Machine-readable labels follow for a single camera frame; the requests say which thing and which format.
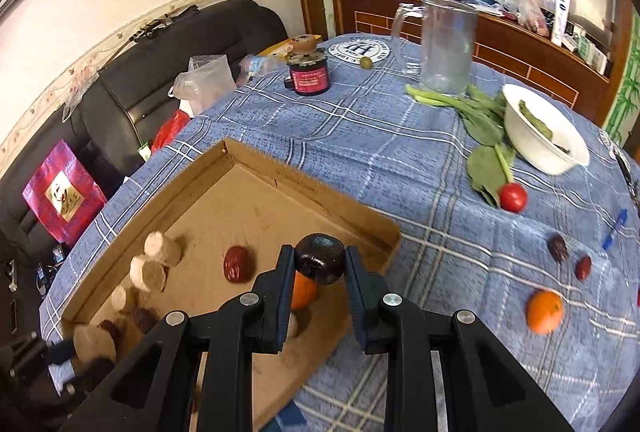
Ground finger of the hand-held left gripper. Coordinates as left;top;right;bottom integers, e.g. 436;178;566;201
60;357;118;398
31;337;78;365

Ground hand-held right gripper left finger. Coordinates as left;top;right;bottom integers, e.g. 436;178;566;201
60;245;296;432

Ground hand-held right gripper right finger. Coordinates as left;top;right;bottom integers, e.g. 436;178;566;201
344;246;573;432

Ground orange mandarin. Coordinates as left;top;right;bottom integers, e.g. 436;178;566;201
291;272;320;310
526;290;564;335

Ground brownish yam piece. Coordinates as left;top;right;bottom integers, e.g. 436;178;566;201
73;324;117;363

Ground dark purple passion fruit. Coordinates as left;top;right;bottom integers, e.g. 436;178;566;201
294;233;347;287

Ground large red jujube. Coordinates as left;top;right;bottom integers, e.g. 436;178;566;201
223;246;251;284

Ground brown cardboard box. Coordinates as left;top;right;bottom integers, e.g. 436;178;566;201
60;137;402;430

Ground blue plaid blanket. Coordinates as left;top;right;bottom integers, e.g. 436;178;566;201
39;32;640;432

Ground pink gift bag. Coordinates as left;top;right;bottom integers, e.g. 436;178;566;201
22;139;108;245

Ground small red tomato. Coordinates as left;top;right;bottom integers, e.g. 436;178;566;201
498;183;528;213

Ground dark wrinkled jujube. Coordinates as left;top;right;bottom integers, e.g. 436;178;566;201
546;235;570;262

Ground dark bottle with pink label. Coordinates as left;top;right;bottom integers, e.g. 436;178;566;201
285;35;332;96

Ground clear plastic bag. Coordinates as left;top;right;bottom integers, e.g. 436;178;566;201
167;55;238;115

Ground clear plastic bottle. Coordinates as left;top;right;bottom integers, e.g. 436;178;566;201
239;54;286;76

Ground white bowl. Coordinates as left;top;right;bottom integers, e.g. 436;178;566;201
502;83;591;175

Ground small green vegetable piece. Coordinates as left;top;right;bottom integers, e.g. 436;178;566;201
517;100;573;153

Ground clear plastic pitcher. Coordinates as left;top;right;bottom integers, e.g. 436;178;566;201
390;0;479;96

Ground black leather sofa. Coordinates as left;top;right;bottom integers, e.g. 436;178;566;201
0;0;290;263

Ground blue pen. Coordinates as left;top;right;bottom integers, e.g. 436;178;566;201
601;209;628;252

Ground wooden counter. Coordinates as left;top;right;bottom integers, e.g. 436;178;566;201
340;0;611;123

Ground bunch of keys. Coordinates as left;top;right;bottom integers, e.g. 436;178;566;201
612;147;640;203

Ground plastic bag with red contents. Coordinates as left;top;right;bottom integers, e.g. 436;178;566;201
480;0;548;33

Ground white lotion tube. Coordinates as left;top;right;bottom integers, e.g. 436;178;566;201
551;0;572;46

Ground green bamboo wall sticker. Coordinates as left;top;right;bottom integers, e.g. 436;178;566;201
602;72;640;148

